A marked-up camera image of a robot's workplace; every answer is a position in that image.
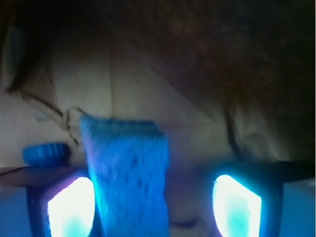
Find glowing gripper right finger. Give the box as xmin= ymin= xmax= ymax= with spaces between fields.
xmin=212 ymin=161 xmax=316 ymax=237

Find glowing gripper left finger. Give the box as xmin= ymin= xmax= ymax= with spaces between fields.
xmin=0 ymin=166 xmax=101 ymax=237

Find blue sponge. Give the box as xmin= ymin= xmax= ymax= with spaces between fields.
xmin=79 ymin=116 xmax=169 ymax=237

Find blue plastic bottle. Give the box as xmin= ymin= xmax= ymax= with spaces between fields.
xmin=22 ymin=143 xmax=70 ymax=167

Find brown paper bag bin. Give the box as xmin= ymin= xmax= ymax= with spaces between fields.
xmin=0 ymin=0 xmax=316 ymax=237

